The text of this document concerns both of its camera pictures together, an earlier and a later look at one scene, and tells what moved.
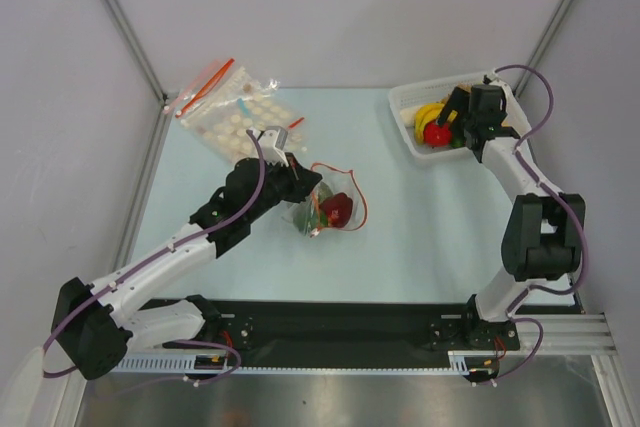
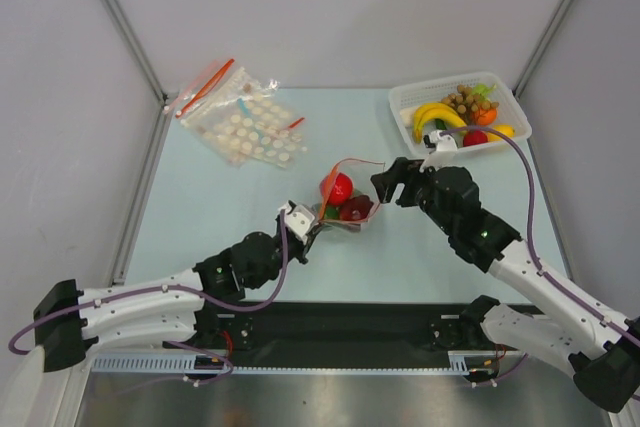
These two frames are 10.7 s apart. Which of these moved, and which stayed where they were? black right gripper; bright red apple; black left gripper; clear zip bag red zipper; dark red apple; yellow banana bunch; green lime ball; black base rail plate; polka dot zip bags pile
Moved: bright red apple; black left gripper; black right gripper; clear zip bag red zipper; dark red apple; green lime ball
Stayed: yellow banana bunch; black base rail plate; polka dot zip bags pile
